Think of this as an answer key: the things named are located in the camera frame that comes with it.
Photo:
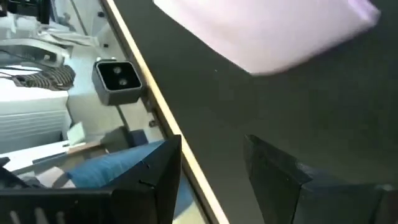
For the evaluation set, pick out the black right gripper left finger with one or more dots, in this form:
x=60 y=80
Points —
x=161 y=174

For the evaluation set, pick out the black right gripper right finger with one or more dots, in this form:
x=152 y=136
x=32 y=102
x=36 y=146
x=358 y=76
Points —
x=273 y=186

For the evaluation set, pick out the pink translucent pencil case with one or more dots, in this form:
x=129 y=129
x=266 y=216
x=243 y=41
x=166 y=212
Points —
x=264 y=31

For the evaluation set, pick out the black table mat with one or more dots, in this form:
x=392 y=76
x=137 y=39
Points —
x=217 y=109

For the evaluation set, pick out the grey table-level camera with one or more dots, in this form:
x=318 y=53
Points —
x=116 y=81

